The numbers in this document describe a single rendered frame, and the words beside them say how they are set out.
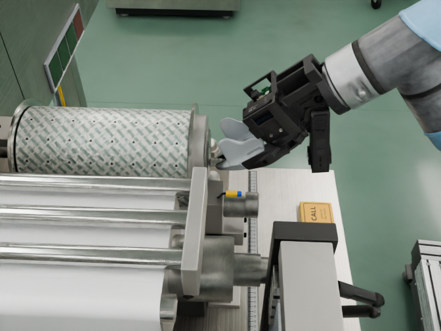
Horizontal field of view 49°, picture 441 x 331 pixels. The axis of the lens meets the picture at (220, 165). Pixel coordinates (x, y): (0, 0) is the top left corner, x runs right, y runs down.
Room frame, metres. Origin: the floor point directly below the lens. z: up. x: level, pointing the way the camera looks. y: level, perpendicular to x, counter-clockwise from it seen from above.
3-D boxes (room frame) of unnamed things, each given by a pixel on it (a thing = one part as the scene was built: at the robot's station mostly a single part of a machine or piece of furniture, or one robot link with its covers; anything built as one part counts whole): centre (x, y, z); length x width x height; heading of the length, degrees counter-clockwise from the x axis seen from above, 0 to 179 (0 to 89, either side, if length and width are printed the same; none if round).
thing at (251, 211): (0.47, -0.05, 1.18); 0.04 x 0.02 x 0.04; 177
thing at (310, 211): (0.66, -0.21, 0.91); 0.07 x 0.07 x 0.02; 87
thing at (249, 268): (0.26, -0.04, 1.33); 0.06 x 0.03 x 0.03; 87
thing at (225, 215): (0.47, -0.01, 1.05); 0.06 x 0.05 x 0.31; 87
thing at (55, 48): (0.92, 0.33, 1.18); 0.25 x 0.01 x 0.07; 177
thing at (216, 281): (0.26, 0.02, 1.33); 0.06 x 0.06 x 0.06; 87
